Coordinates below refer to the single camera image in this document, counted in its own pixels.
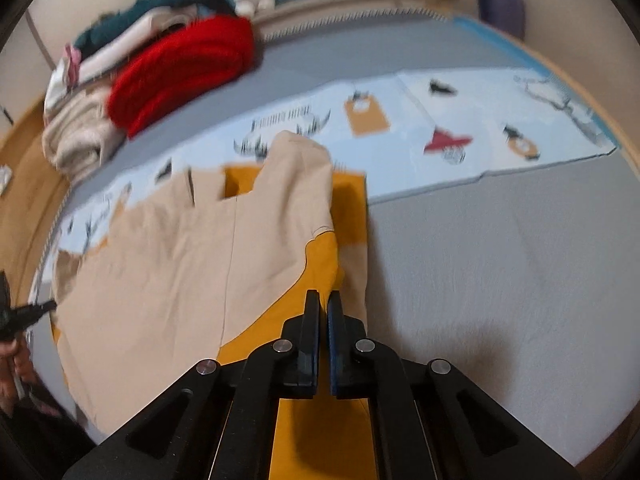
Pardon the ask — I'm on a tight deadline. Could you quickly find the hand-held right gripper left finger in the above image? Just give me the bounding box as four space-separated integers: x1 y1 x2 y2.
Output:
62 289 321 480

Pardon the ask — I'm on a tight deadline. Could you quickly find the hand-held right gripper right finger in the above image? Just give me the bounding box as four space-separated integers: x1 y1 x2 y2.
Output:
327 290 583 480

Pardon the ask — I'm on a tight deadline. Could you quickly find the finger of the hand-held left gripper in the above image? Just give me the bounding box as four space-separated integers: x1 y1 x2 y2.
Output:
12 299 57 322

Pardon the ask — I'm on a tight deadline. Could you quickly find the beige and yellow hooded jacket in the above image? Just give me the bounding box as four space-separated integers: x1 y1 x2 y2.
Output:
50 130 378 480

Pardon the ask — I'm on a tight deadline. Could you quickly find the person's left hand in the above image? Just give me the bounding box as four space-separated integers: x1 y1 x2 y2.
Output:
0 341 33 413

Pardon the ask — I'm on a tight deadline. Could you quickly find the grey printed bed sheet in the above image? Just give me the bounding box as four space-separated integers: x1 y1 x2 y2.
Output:
30 0 640 467

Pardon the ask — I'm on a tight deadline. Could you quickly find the folded white fleece blanket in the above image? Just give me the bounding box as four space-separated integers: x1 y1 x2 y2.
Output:
41 85 126 183

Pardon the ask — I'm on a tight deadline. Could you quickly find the folded printed quilt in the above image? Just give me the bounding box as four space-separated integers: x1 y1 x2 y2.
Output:
44 42 83 113

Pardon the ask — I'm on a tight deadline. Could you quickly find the folded red blanket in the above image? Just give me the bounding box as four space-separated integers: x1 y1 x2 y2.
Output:
107 15 256 140

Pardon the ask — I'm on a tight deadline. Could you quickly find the teal cloth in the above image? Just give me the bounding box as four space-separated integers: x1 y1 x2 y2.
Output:
72 0 251 56

